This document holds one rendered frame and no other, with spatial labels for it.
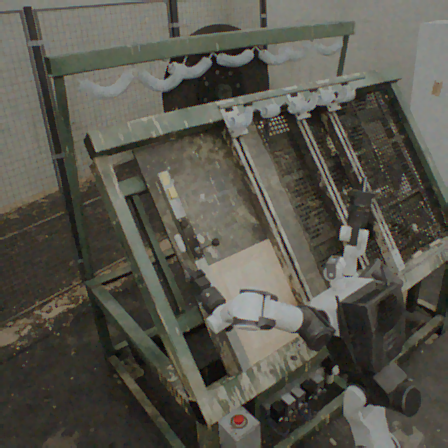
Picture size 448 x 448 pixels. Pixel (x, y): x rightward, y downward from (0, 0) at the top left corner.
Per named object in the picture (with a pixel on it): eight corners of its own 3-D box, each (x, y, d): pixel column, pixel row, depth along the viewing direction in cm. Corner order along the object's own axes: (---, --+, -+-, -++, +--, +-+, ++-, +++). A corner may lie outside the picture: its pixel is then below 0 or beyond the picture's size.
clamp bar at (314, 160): (360, 293, 234) (394, 287, 214) (273, 97, 242) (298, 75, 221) (371, 285, 239) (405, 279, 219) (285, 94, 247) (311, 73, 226)
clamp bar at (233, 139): (303, 330, 212) (335, 328, 191) (207, 112, 219) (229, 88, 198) (317, 321, 217) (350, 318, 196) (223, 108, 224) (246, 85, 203)
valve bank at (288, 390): (275, 450, 188) (276, 415, 177) (254, 429, 198) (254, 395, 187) (348, 392, 213) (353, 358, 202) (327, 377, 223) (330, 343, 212)
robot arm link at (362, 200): (380, 194, 181) (375, 221, 184) (371, 190, 190) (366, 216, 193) (352, 191, 180) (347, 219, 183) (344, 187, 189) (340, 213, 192)
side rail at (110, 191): (187, 398, 184) (197, 401, 174) (88, 166, 191) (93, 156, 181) (198, 391, 187) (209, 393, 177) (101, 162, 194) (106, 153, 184)
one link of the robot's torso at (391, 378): (426, 405, 156) (416, 364, 153) (406, 425, 149) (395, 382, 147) (366, 385, 180) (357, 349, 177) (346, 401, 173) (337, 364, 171)
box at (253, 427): (238, 469, 163) (236, 440, 154) (220, 448, 171) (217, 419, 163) (261, 451, 169) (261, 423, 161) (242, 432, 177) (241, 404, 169)
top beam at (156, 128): (90, 161, 185) (95, 152, 177) (82, 140, 186) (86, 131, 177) (391, 85, 297) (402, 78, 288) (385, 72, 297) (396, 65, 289)
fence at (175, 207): (239, 371, 191) (243, 372, 188) (154, 176, 197) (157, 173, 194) (247, 366, 194) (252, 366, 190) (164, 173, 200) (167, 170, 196)
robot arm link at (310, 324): (295, 343, 143) (316, 349, 151) (312, 323, 141) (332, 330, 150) (276, 320, 151) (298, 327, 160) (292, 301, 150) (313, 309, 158)
